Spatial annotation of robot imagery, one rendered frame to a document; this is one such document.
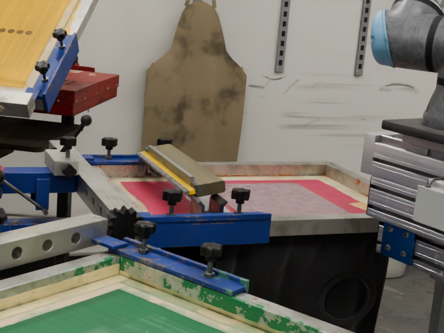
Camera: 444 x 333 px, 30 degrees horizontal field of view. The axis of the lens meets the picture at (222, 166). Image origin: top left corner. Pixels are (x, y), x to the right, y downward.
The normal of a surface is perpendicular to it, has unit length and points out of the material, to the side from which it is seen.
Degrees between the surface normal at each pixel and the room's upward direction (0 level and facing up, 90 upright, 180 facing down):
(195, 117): 89
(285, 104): 90
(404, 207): 90
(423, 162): 90
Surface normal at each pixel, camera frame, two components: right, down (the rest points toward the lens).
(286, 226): 0.37, 0.23
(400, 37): -0.53, 0.00
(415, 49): -0.55, 0.33
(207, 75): 0.14, 0.21
